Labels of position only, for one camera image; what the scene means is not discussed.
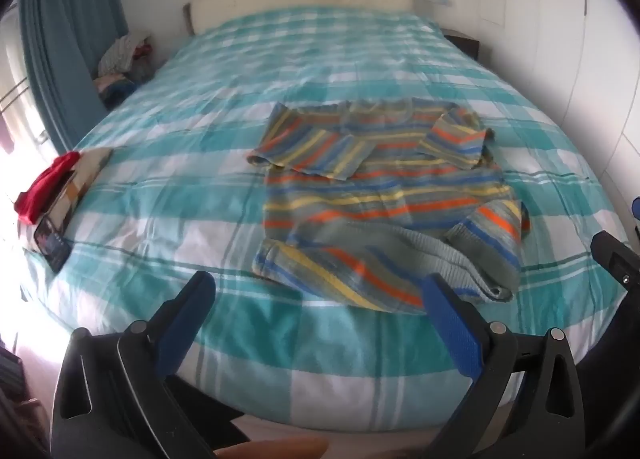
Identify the striped knitted sweater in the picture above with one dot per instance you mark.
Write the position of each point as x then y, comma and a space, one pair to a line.
380, 194

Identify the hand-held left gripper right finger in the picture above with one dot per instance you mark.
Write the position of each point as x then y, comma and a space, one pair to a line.
447, 319

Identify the white wardrobe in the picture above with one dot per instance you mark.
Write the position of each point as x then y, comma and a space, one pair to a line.
565, 39

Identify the printed magazine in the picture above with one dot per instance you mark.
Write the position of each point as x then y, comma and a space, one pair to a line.
70, 209

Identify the red cloth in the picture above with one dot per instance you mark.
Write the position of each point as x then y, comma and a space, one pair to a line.
45, 186

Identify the pile of clothes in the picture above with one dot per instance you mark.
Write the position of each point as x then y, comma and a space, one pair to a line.
122, 59

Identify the dark bedside table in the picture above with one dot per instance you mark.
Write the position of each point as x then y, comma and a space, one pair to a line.
462, 41

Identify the teal checked blanket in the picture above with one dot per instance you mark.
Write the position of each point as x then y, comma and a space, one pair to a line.
210, 149

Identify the person's left hand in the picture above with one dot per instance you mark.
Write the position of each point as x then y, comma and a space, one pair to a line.
272, 449

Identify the blue curtain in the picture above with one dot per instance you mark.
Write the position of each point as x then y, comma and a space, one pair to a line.
65, 24

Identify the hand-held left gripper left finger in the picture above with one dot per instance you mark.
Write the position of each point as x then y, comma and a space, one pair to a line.
187, 324

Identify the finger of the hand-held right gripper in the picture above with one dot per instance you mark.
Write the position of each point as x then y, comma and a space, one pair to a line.
617, 256

